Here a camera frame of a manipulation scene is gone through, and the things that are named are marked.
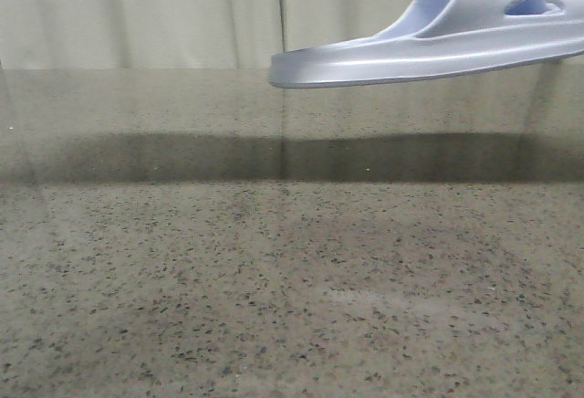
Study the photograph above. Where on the light blue slipper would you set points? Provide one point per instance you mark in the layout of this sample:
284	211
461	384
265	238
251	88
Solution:
437	39

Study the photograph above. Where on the beige background curtain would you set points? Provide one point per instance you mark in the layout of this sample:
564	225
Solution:
49	34

